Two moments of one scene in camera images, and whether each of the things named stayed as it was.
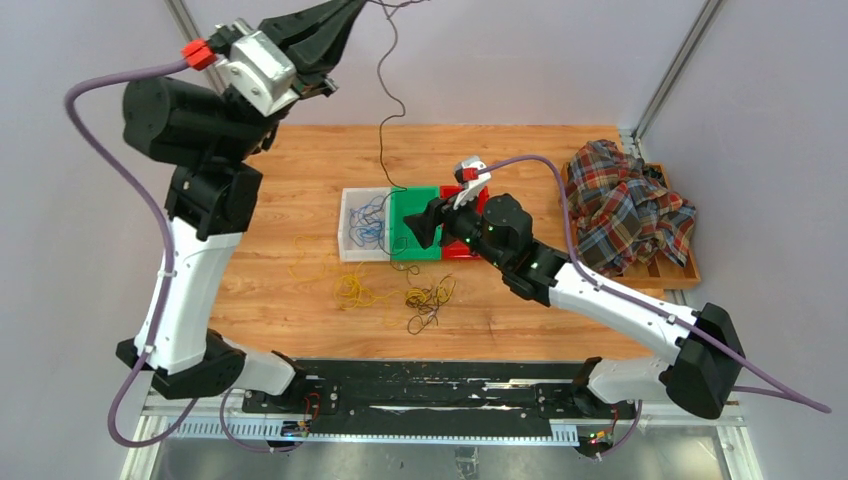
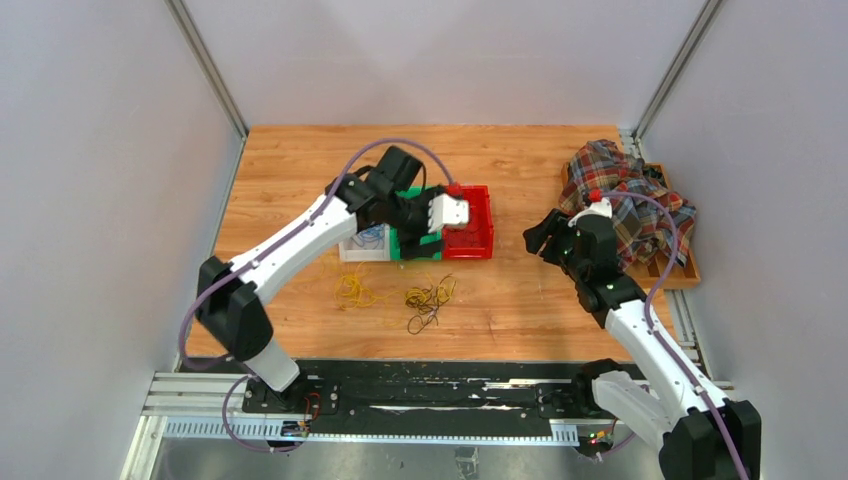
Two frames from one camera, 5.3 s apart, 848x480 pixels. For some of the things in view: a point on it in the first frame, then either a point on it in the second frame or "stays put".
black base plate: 438,391 stays put
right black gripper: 437,212 -> 556,224
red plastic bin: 460,249 stays put
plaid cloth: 620,209 stays put
